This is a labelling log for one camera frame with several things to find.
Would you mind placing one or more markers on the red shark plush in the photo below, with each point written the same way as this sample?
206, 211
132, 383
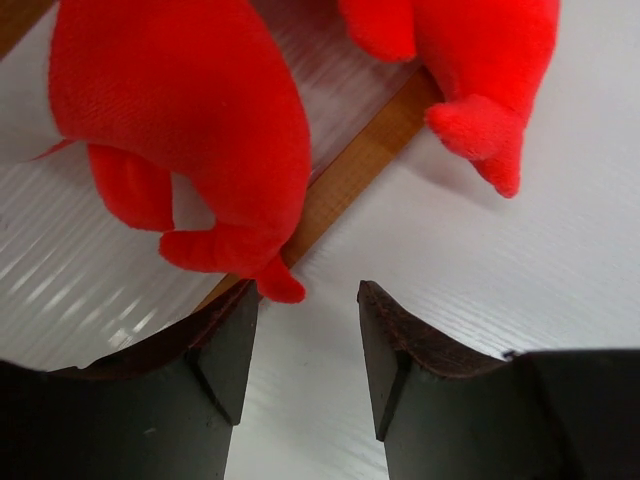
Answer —
488, 58
194, 129

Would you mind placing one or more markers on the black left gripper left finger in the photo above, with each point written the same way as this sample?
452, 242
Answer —
163, 408

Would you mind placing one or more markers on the wooden tiered shelf rack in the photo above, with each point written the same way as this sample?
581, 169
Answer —
363, 159

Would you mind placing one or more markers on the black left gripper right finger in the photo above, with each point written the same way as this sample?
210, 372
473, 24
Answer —
443, 410

